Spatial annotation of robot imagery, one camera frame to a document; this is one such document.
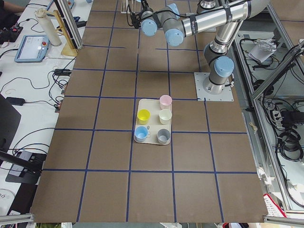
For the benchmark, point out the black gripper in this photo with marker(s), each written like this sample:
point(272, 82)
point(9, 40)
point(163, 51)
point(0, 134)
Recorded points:
point(144, 4)

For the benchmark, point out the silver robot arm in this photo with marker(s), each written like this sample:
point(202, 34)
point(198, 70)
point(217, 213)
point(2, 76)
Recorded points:
point(228, 18)
point(206, 5)

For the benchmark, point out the pink plastic cup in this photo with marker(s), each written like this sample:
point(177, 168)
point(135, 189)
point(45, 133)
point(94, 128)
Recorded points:
point(165, 102)

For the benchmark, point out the yellow plastic cup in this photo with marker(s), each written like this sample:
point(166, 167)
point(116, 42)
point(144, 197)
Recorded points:
point(143, 116)

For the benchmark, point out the white plastic cup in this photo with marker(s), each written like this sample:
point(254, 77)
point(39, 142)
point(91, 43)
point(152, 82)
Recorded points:
point(165, 116)

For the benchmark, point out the blue plastic cup on tray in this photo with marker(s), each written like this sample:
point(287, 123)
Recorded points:
point(140, 134)

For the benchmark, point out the grey plastic cup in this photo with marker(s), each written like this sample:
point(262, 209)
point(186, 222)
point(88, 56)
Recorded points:
point(163, 136)

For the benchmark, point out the wooden mug tree stand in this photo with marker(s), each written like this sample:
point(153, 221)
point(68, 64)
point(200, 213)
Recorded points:
point(68, 49)

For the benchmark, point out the white cylindrical bottle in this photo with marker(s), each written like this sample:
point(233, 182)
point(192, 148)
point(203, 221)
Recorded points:
point(48, 27)

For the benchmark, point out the cream rectangular tray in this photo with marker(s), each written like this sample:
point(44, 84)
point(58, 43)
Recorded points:
point(154, 124)

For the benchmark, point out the blue teach pendant tablet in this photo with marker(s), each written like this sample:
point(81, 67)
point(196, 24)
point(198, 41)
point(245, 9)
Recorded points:
point(33, 49)

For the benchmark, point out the crumpled white paper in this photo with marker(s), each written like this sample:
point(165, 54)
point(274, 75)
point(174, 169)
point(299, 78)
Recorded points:
point(262, 50)

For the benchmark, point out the black monitor stand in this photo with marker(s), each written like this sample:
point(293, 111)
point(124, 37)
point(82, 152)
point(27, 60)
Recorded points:
point(26, 166)

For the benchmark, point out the white wire cup rack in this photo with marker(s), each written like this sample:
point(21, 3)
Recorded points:
point(128, 6)

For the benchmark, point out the aluminium frame post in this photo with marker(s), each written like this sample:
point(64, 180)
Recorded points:
point(69, 23)

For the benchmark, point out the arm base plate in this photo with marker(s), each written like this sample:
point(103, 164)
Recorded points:
point(207, 91)

